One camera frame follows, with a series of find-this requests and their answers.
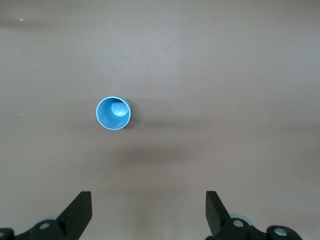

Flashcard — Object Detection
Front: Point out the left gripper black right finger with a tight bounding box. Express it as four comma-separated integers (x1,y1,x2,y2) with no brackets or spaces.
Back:
205,191,305,240

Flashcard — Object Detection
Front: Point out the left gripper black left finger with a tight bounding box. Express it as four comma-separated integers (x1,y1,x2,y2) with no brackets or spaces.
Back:
0,191,93,240

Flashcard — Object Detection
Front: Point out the blue plastic cup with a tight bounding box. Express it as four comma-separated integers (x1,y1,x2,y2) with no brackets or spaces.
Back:
95,96,133,131

